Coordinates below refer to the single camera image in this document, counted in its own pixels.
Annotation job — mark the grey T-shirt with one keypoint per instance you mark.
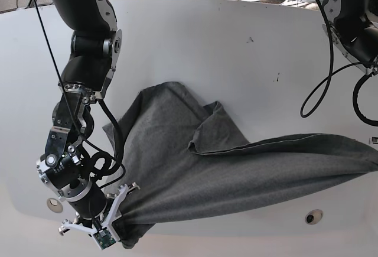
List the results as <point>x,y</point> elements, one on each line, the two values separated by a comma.
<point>192,162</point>

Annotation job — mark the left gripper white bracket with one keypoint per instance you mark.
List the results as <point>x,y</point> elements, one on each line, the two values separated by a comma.
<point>373,140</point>

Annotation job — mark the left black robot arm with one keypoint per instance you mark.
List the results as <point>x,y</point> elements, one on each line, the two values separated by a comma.
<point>356,37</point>

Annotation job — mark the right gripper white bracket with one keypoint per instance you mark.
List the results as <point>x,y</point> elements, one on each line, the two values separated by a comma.
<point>97,213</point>

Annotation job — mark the right round table grommet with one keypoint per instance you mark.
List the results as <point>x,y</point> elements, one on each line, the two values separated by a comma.
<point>314,216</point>

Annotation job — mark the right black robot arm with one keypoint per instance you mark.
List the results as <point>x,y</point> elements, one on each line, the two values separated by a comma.
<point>66,167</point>

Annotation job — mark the left round table grommet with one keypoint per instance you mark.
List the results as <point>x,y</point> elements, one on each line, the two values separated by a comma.
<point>54,205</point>

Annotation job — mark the round table grommet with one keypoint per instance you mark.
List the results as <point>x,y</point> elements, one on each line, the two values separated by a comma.
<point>54,205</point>
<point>314,216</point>

